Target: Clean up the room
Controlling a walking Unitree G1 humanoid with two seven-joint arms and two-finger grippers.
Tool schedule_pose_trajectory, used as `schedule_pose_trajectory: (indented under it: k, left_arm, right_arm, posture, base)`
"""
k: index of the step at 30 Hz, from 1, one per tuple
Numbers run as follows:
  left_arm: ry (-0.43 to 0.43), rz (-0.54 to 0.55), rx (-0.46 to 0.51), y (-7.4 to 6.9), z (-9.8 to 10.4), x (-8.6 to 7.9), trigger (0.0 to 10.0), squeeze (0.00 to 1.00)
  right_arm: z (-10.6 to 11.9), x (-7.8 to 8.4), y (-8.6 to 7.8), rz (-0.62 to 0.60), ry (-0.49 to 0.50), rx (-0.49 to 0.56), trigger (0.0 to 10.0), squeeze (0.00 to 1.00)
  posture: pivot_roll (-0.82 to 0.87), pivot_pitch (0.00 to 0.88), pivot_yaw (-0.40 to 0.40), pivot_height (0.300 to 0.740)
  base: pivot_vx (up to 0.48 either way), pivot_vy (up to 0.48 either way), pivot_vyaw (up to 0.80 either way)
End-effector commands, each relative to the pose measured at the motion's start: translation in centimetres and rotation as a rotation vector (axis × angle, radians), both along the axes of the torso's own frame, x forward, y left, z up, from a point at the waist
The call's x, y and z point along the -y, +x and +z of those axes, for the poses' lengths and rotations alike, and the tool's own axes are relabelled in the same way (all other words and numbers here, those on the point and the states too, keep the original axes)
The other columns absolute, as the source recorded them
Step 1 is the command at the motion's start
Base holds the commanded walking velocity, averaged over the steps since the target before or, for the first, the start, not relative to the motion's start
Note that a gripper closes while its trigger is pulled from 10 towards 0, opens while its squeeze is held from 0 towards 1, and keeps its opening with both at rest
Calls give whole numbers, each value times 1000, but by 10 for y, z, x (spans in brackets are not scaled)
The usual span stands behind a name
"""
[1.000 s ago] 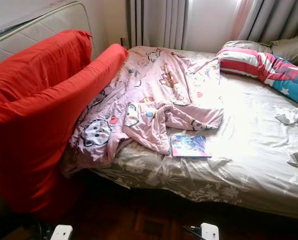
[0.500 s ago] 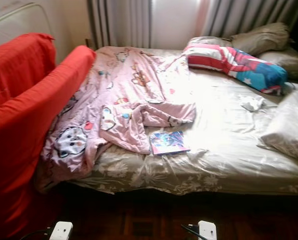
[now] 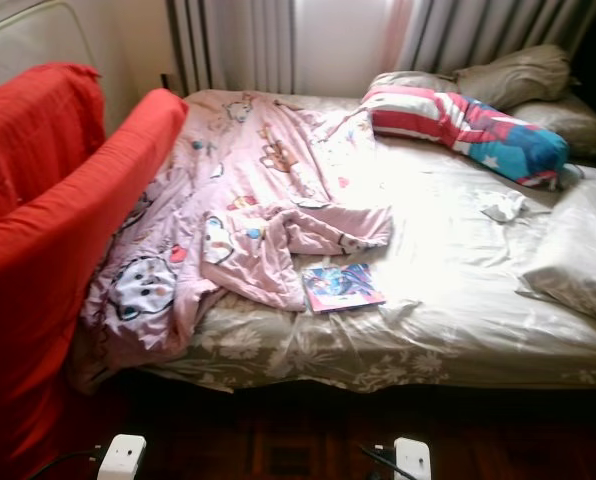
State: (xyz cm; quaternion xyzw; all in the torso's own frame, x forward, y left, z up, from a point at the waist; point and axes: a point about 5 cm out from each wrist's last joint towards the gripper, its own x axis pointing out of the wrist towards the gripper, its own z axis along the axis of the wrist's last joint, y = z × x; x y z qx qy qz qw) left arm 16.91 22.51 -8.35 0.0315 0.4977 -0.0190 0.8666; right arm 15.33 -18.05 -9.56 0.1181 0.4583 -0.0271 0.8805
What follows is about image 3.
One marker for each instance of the white upright mattress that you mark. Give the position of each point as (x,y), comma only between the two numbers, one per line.
(28,40)

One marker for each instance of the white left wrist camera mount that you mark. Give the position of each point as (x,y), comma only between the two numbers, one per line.
(123,457)

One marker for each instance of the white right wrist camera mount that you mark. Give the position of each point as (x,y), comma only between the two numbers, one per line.
(413,460)

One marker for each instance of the pink cartoon print quilt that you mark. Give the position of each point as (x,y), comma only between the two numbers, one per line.
(248,165)

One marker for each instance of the plump beige pillow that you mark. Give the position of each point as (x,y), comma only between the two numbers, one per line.
(518,75)

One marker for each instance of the red fabric sofa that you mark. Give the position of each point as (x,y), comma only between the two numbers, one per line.
(48,250)

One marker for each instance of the red blue star bolster pillow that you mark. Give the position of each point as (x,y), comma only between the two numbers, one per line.
(463,122)

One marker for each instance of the grey striped curtain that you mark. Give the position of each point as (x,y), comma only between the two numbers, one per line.
(228,45)
(488,30)

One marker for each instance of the pink and blue comic book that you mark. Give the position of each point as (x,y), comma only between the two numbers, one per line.
(343,287)

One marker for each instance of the beige satin pillow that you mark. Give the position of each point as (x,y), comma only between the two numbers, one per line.
(573,122)

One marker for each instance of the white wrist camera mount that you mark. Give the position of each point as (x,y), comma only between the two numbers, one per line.
(413,460)
(123,457)

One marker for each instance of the white sheer curtain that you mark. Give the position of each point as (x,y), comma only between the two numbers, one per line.
(343,45)

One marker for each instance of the white crumpled cloth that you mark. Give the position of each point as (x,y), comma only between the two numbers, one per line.
(503,206)

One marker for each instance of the flat beige pillow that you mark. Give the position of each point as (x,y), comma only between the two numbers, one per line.
(408,80)

